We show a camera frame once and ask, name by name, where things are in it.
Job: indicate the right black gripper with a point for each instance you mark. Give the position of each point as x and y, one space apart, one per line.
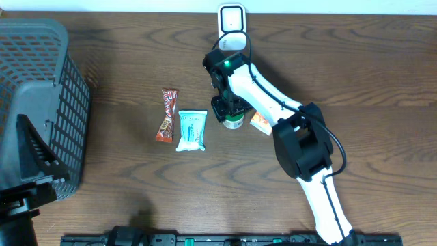
219 108

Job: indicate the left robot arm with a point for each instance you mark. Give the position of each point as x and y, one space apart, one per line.
39 170

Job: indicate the small orange snack box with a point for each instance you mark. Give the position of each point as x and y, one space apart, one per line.
261 123

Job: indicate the red chocolate bar wrapper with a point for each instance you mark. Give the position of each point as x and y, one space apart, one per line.
165 132

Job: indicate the grey plastic mesh basket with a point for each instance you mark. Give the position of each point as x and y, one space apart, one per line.
40 80

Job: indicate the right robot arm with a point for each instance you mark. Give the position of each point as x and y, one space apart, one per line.
303 145

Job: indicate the green lid jar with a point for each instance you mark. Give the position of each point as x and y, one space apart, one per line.
234 122

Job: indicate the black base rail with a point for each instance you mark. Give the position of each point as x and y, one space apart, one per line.
129 236

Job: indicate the teal toilet tissue pack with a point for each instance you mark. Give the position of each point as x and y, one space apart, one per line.
192 127

